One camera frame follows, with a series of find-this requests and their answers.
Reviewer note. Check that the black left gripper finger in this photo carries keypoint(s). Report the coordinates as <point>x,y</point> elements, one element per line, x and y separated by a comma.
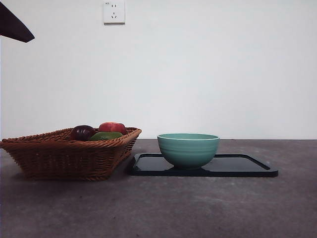
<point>15,28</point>

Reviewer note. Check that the mint green bowl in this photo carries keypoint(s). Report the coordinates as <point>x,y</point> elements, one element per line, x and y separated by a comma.
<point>188,153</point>

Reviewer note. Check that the dark purple fruit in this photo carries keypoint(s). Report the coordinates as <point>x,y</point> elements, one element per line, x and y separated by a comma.
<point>83,131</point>

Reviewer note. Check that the red fruit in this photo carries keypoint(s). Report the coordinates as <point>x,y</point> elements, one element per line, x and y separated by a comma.
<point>111,127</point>

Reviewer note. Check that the brown wicker basket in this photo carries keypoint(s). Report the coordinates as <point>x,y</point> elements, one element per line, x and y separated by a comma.
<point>64,158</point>

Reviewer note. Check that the green fruit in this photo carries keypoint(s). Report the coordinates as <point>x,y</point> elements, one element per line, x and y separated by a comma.
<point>106,136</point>

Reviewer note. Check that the black rectangular tray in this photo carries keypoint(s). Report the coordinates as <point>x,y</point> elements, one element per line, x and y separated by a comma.
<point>235,166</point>

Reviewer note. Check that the white wall socket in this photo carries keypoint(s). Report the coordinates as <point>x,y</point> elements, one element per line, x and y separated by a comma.
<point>114,13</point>

